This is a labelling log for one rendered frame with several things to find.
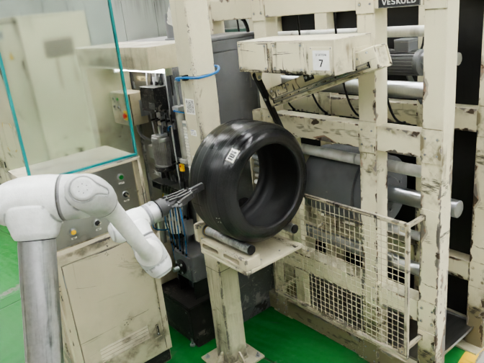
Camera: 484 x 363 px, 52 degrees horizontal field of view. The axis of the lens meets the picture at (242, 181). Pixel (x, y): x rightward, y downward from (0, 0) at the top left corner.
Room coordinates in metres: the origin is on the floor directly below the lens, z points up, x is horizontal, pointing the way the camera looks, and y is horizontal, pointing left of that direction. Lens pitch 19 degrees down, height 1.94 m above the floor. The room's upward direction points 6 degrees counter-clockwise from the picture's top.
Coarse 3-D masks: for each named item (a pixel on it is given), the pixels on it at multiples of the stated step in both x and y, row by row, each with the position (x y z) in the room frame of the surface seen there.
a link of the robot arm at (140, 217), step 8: (136, 208) 1.83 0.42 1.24; (136, 216) 1.79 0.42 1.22; (144, 216) 1.80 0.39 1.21; (136, 224) 1.76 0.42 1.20; (144, 224) 1.78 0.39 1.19; (112, 232) 1.74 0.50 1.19; (144, 232) 1.75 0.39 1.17; (152, 232) 1.78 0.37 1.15; (112, 240) 1.76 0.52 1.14; (120, 240) 1.74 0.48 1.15
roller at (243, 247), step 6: (210, 228) 2.27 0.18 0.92; (210, 234) 2.24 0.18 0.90; (216, 234) 2.21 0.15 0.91; (222, 234) 2.19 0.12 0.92; (222, 240) 2.17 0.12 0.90; (228, 240) 2.13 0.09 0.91; (234, 240) 2.11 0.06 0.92; (234, 246) 2.10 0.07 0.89; (240, 246) 2.06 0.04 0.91; (246, 246) 2.04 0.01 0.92; (252, 246) 2.03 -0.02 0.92; (246, 252) 2.03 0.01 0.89; (252, 252) 2.03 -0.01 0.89
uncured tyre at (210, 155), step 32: (224, 128) 2.20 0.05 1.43; (256, 128) 2.13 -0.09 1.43; (192, 160) 2.17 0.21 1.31; (224, 160) 2.01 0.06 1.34; (288, 160) 2.39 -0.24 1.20; (224, 192) 1.97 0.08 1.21; (256, 192) 2.41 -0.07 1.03; (288, 192) 2.35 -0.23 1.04; (224, 224) 1.99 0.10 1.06; (256, 224) 2.28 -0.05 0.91
